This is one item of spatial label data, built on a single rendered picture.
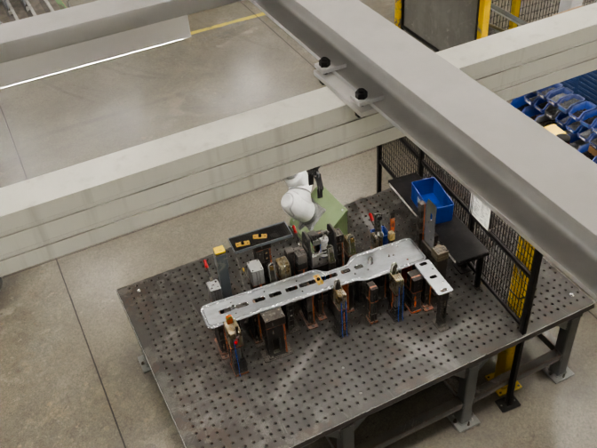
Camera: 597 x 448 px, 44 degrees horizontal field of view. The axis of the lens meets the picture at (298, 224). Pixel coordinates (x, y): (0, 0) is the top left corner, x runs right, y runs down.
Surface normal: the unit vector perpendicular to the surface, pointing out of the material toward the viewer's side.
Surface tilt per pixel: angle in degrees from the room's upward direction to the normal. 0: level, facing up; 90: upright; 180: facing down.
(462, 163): 0
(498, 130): 0
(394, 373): 0
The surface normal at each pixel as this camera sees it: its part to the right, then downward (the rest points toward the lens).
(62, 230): 0.45, 0.56
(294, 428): -0.06, -0.76
